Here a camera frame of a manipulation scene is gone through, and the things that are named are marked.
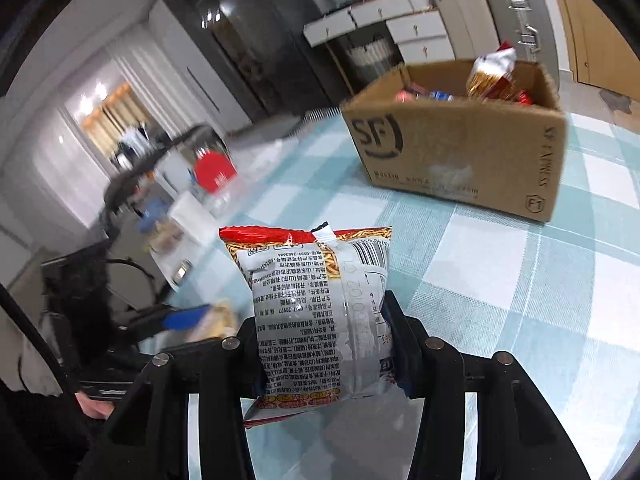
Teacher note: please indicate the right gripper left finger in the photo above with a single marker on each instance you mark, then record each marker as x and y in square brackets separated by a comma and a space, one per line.
[220, 372]

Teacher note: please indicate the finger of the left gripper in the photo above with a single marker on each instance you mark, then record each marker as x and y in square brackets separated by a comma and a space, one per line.
[184, 319]

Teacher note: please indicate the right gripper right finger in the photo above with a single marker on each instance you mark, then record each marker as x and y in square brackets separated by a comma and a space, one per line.
[430, 369]

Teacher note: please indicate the clear cookie packet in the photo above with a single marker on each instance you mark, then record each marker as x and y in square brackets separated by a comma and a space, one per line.
[219, 321]

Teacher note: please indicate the white red noodle snack bag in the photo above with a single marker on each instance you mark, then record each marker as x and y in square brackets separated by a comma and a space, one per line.
[318, 309]

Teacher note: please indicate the red barcode snack packet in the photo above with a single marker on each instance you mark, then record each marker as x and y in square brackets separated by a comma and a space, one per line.
[411, 92]

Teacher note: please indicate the blue barcode snack packet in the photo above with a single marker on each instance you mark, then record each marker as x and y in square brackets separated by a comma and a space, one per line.
[440, 96]

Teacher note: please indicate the orange chips snack bag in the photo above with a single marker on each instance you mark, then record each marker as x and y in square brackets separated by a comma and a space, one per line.
[491, 77]

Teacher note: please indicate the left hand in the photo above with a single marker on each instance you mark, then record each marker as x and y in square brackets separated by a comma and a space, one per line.
[96, 409]

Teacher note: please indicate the checked teal tablecloth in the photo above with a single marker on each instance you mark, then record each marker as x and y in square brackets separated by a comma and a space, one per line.
[562, 297]

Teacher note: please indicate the red gift bag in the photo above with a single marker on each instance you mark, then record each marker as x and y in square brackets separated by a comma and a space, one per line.
[213, 171]

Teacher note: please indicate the SF cardboard box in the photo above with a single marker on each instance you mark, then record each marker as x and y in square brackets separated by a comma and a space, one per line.
[496, 154]

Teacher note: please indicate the black refrigerator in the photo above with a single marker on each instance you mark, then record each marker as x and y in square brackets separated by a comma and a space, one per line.
[249, 58]

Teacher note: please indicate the striped laundry basket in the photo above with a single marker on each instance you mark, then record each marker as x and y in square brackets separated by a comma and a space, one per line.
[373, 60]

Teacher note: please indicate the white drawer desk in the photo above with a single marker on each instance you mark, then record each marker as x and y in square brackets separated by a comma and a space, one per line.
[412, 30]

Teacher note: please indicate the wooden door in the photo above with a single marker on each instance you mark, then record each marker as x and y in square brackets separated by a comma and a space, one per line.
[598, 53]

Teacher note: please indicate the silver hard suitcase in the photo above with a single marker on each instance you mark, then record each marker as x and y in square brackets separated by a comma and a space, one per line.
[526, 24]

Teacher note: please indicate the beige hard suitcase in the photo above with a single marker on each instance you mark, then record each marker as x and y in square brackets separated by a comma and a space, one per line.
[470, 27]

